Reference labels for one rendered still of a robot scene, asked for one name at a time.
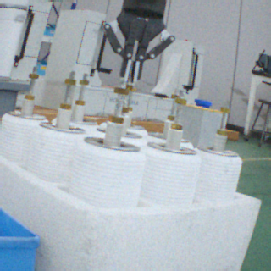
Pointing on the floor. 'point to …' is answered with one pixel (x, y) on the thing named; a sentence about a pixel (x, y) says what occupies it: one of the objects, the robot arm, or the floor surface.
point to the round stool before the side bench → (264, 123)
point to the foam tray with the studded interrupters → (127, 229)
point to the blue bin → (16, 245)
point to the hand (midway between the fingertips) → (130, 70)
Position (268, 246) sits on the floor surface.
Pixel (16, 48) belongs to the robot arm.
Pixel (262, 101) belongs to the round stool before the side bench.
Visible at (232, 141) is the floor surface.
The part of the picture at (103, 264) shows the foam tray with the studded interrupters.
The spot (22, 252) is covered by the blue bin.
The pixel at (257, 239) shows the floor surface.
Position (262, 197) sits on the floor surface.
